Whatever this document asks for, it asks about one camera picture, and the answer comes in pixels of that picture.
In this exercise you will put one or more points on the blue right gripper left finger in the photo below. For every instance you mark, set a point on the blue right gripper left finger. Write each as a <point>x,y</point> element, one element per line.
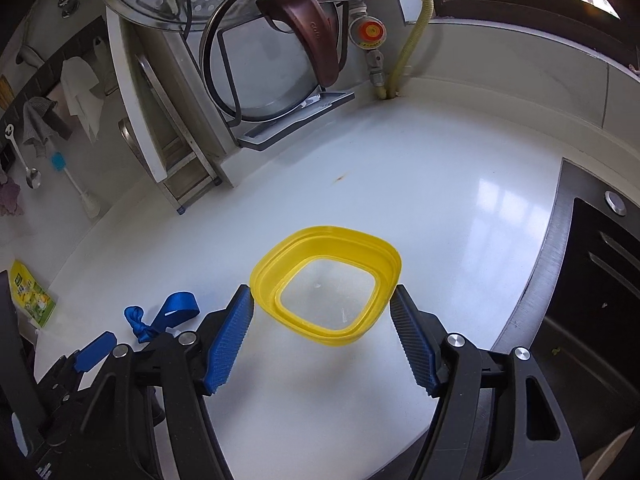
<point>223,337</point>

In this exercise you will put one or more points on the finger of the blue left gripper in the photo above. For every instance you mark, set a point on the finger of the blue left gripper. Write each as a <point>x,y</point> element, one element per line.
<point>95,352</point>

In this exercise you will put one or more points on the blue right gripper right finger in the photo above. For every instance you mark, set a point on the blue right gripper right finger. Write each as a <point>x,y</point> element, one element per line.
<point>420,335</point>

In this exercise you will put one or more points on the yellow plastic lid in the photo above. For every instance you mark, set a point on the yellow plastic lid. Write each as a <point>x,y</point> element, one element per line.
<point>327,283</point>

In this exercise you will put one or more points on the yellow seasoning pouch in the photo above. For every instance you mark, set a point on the yellow seasoning pouch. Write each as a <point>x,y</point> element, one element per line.
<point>29,295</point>

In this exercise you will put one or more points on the blue white bottle brush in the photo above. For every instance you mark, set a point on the blue white bottle brush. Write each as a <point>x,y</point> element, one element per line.
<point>89,202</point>

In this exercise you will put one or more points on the black gas stove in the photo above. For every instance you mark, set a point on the black gas stove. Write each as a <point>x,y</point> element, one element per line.
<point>579,310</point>

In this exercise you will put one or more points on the purple grey rag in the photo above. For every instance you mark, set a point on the purple grey rag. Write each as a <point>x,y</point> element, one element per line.
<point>9,192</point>

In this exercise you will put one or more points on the white cutting board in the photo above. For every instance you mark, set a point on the white cutting board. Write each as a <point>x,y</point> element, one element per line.
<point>127,70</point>

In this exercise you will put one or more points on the steel ladle spoon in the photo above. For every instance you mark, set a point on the steel ladle spoon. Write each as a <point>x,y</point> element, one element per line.
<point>32,174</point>

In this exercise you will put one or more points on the steel cutting board rack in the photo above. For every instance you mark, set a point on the steel cutting board rack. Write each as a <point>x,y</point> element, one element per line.
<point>189,173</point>

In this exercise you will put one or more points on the grey hanging rag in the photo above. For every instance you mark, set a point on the grey hanging rag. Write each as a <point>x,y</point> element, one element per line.
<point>42,123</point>

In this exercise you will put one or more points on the black lid rack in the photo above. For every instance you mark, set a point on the black lid rack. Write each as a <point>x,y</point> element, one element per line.
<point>260,135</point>

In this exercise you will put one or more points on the white hanging cloth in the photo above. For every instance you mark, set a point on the white hanging cloth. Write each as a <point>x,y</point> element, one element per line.
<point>78,80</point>

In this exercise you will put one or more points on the gas valve with red dial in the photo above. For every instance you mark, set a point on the gas valve with red dial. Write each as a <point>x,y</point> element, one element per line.
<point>368,33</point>

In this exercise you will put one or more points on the glass pot lid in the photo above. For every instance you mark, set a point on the glass pot lid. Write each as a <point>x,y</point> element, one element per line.
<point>261,58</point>

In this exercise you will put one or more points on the black wall hook rail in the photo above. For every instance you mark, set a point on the black wall hook rail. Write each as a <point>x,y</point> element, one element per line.
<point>48,75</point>

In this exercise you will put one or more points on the window frame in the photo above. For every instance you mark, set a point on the window frame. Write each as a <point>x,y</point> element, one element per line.
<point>573,20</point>

